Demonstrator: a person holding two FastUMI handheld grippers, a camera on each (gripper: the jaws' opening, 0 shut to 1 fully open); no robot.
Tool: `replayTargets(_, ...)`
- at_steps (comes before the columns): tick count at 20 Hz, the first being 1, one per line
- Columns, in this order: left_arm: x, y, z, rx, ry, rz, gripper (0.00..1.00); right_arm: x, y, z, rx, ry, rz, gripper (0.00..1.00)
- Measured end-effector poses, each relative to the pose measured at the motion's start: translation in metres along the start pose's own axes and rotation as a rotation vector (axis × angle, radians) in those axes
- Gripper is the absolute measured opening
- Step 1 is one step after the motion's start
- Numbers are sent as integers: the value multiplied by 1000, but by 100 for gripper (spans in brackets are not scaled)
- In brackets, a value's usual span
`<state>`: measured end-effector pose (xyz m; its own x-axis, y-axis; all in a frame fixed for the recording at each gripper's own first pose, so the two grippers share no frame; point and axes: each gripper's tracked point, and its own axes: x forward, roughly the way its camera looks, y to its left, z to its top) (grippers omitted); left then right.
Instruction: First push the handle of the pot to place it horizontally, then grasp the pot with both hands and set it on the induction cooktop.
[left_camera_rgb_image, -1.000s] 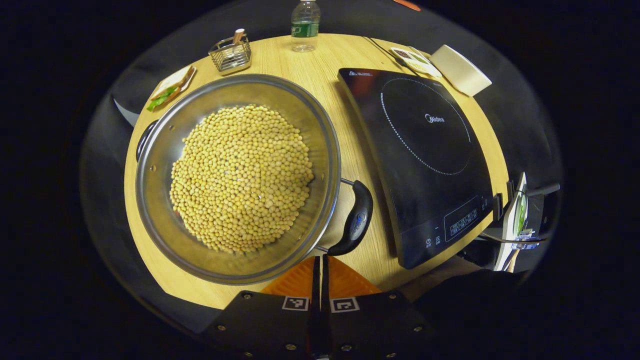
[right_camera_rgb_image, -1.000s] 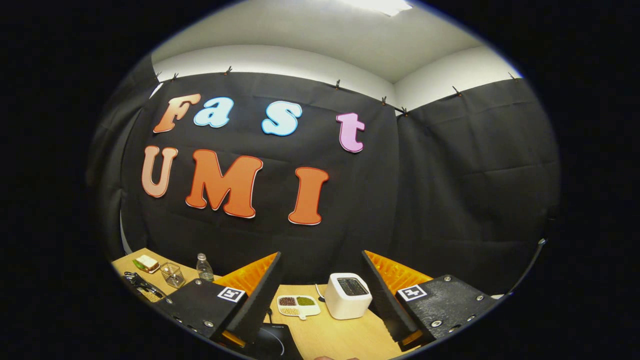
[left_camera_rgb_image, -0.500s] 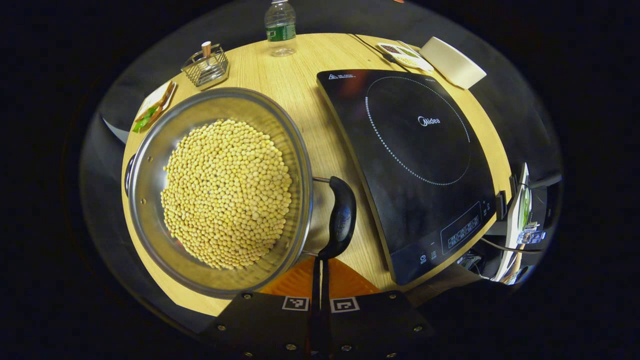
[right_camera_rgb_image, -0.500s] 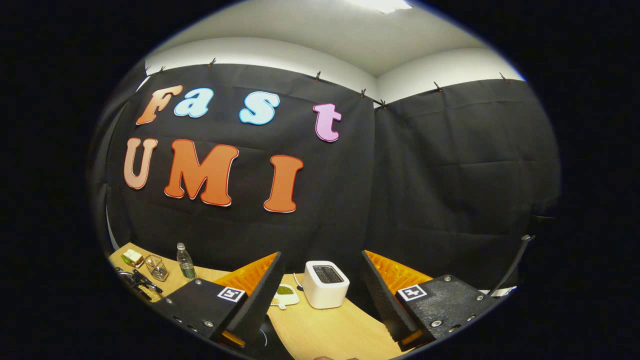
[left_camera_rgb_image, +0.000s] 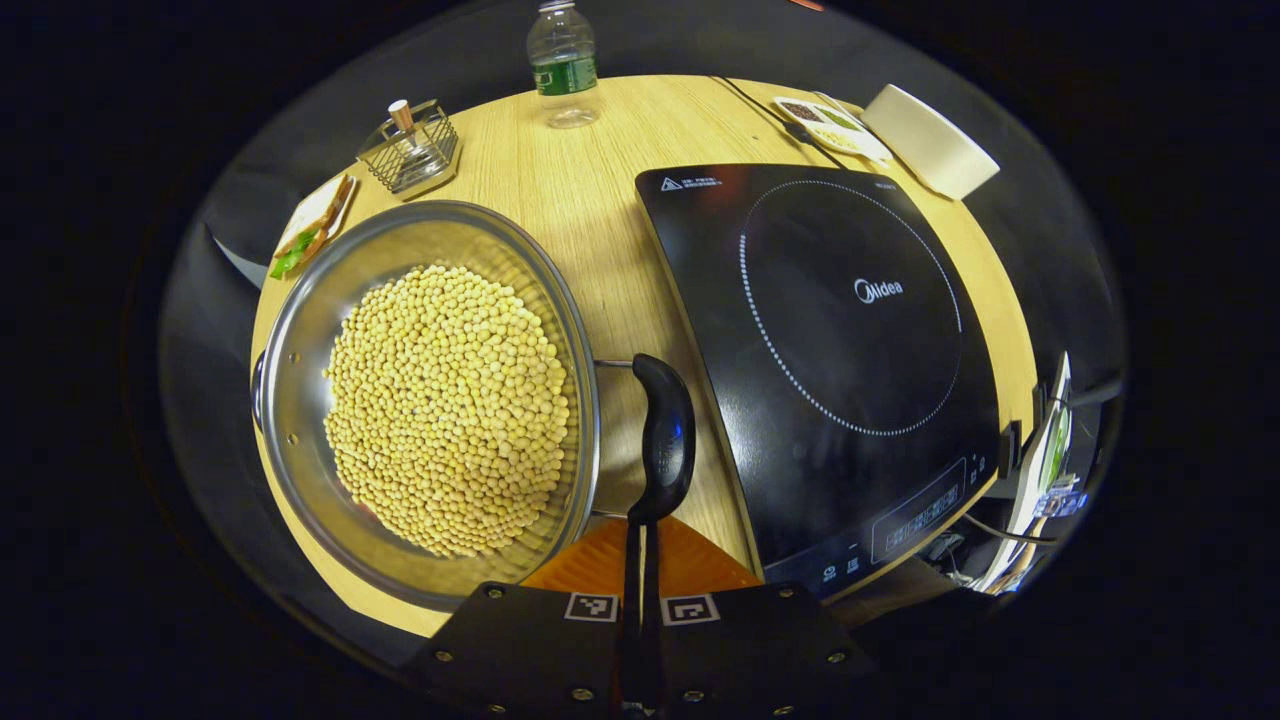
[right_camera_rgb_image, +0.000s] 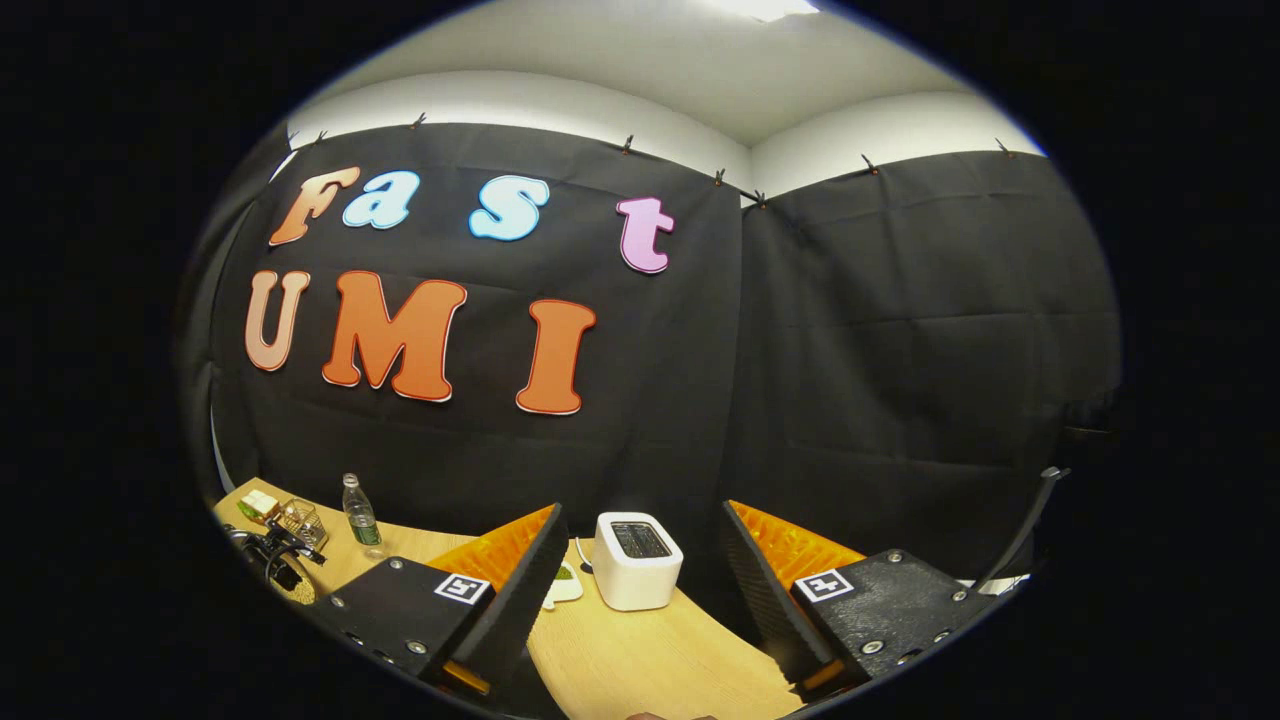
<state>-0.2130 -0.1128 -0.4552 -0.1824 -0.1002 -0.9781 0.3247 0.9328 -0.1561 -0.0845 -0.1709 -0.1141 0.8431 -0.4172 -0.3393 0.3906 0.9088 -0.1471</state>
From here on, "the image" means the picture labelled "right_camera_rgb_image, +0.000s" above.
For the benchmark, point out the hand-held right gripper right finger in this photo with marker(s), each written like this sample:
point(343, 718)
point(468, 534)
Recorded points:
point(775, 610)

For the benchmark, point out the black slanted pole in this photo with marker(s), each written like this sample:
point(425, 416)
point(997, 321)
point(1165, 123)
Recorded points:
point(1020, 525)

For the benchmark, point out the white divided bean dish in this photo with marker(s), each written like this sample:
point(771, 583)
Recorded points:
point(568, 585)

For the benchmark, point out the packed sandwich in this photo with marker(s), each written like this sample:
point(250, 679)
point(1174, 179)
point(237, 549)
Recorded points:
point(258, 506)

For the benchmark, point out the clear plastic water bottle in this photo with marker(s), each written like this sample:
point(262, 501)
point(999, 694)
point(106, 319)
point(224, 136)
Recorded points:
point(361, 520)

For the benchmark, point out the black backdrop cloth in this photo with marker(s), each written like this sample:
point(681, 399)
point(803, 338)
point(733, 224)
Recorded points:
point(880, 350)

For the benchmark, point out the ceiling light panel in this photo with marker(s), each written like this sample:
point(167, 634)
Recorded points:
point(765, 8)

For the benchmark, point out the row of black cloth clips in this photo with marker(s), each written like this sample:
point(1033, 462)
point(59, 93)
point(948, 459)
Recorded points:
point(627, 144)

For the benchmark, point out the white toaster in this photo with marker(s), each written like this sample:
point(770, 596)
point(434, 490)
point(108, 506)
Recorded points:
point(635, 570)

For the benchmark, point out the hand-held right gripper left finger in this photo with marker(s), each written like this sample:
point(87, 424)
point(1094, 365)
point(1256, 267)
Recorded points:
point(510, 610)

